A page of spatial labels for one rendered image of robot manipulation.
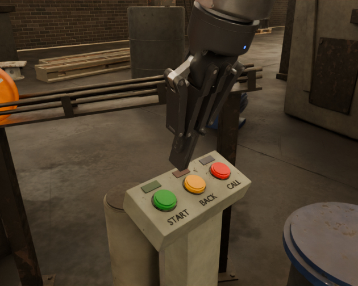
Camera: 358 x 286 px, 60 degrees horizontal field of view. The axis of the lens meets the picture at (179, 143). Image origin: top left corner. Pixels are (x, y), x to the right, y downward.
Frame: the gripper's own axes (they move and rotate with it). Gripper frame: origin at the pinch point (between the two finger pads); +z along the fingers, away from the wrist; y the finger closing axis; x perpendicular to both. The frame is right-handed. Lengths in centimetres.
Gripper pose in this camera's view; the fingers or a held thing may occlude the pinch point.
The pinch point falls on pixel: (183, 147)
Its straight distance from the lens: 46.3
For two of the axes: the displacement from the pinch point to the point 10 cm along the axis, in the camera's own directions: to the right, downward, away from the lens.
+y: -7.3, 2.9, -6.3
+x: 6.5, 5.9, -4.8
